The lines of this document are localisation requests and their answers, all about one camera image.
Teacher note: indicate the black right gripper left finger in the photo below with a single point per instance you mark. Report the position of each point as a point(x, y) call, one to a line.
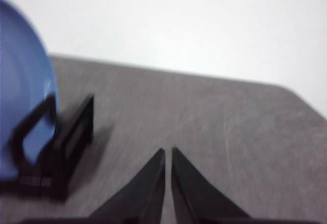
point(143, 198)

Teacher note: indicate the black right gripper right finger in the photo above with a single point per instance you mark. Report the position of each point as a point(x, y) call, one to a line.
point(194, 198)

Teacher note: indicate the blue plate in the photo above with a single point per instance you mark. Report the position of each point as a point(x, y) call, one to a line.
point(23, 68)

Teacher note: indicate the black plate rack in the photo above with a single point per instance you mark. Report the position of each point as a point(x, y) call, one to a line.
point(76, 137)

